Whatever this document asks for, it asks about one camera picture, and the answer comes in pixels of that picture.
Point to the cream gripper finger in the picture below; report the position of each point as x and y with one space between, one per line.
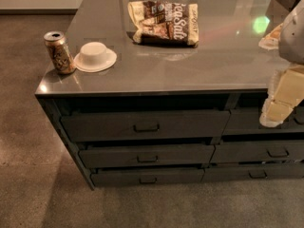
285 92

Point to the grey drawer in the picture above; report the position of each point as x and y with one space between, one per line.
267 151
144 155
246 121
147 176
148 125
252 173

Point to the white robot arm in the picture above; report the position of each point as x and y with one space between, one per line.
288 37

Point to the dark grey drawer cabinet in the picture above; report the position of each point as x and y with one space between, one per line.
227 70

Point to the brown sea salt chip bag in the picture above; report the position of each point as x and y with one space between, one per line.
165 21

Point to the white upside-down plastic bowl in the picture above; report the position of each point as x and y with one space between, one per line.
94 57

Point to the gold soda can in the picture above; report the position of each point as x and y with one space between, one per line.
57 47

